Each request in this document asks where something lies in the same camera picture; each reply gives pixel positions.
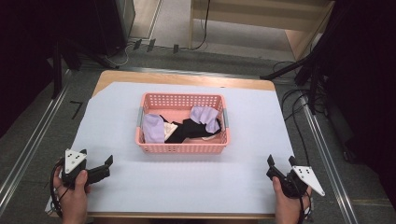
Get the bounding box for white table mat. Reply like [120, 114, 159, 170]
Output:
[44, 81, 295, 216]

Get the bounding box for aluminium floor rail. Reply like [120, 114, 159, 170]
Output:
[300, 94, 360, 224]
[0, 69, 73, 217]

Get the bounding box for dark cabinet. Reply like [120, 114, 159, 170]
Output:
[92, 0, 136, 58]

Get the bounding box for black hanging cable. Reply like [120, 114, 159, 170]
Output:
[190, 0, 212, 51]

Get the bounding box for person's right hand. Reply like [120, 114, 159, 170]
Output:
[272, 175, 313, 224]

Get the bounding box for light wooden shelf unit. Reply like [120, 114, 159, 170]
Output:
[189, 0, 337, 63]

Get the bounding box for wooden table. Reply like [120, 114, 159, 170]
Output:
[44, 69, 295, 220]

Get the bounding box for black sock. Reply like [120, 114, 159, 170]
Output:
[159, 114, 223, 145]

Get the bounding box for pink plastic basket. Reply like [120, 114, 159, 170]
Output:
[134, 91, 232, 155]

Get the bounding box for purple sock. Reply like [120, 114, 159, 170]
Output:
[142, 113, 166, 145]
[189, 105, 222, 134]

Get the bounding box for black floor cables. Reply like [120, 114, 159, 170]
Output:
[272, 59, 328, 167]

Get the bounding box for white floor cable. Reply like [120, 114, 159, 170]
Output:
[104, 41, 135, 68]

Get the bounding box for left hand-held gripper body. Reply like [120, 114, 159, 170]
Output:
[61, 148, 92, 190]

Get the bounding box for black metal stand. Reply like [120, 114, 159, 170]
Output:
[260, 31, 335, 116]
[50, 36, 120, 100]

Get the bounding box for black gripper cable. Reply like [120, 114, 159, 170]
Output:
[49, 159, 70, 218]
[297, 189, 314, 224]

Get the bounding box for person's left hand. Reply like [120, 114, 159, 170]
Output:
[52, 169, 92, 224]

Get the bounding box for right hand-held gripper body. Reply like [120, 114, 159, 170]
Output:
[279, 164, 327, 199]

